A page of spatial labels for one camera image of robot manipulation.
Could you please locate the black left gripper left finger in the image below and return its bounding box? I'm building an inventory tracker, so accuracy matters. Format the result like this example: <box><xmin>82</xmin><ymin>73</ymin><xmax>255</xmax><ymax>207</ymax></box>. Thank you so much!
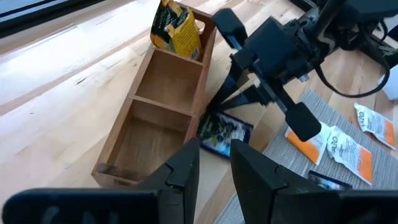
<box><xmin>2</xmin><ymin>138</ymin><xmax>200</xmax><ymax>224</ymax></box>

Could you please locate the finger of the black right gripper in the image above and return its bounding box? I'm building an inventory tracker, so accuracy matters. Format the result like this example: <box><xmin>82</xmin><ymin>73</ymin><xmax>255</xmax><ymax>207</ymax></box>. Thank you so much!
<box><xmin>206</xmin><ymin>58</ymin><xmax>249</xmax><ymax>110</ymax></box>
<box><xmin>217</xmin><ymin>86</ymin><xmax>273</xmax><ymax>112</ymax></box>

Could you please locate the grey woven placemat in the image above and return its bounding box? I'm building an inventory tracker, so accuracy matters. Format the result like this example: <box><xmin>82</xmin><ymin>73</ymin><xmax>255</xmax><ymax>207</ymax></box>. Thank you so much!
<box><xmin>213</xmin><ymin>88</ymin><xmax>398</xmax><ymax>224</ymax></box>

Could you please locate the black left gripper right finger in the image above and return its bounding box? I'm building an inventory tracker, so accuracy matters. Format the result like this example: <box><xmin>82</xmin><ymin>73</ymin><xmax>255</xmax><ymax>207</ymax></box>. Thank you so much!
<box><xmin>229</xmin><ymin>139</ymin><xmax>398</xmax><ymax>224</ymax></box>

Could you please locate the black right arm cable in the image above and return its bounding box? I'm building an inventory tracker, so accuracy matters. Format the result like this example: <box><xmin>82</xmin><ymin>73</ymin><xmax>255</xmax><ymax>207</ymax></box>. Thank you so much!
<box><xmin>313</xmin><ymin>18</ymin><xmax>392</xmax><ymax>99</ymax></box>

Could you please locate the yellow green tea packet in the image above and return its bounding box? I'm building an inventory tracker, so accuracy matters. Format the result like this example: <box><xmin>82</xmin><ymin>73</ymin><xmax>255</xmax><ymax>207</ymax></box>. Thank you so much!
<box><xmin>150</xmin><ymin>0</ymin><xmax>184</xmax><ymax>52</ymax></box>

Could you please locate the black aluminium table frame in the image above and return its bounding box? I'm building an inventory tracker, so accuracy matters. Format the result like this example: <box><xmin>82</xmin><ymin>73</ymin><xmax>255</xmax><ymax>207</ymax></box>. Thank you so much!
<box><xmin>0</xmin><ymin>0</ymin><xmax>105</xmax><ymax>40</ymax></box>

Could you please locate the dark blue tea packet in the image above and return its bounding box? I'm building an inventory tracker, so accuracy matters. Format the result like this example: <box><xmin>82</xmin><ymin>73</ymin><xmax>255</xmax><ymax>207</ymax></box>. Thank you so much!
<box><xmin>197</xmin><ymin>110</ymin><xmax>255</xmax><ymax>160</ymax></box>
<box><xmin>307</xmin><ymin>170</ymin><xmax>353</xmax><ymax>191</ymax></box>

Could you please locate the white orange tea packet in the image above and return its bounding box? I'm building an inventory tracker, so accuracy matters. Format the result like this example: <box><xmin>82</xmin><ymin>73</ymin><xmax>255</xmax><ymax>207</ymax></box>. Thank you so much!
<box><xmin>325</xmin><ymin>125</ymin><xmax>374</xmax><ymax>187</ymax></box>
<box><xmin>284</xmin><ymin>120</ymin><xmax>333</xmax><ymax>166</ymax></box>
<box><xmin>353</xmin><ymin>102</ymin><xmax>397</xmax><ymax>151</ymax></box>

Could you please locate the wooden three-compartment tea box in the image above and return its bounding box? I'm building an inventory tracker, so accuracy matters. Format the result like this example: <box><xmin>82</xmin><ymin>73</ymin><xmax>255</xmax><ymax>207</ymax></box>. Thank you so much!
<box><xmin>91</xmin><ymin>2</ymin><xmax>218</xmax><ymax>190</ymax></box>

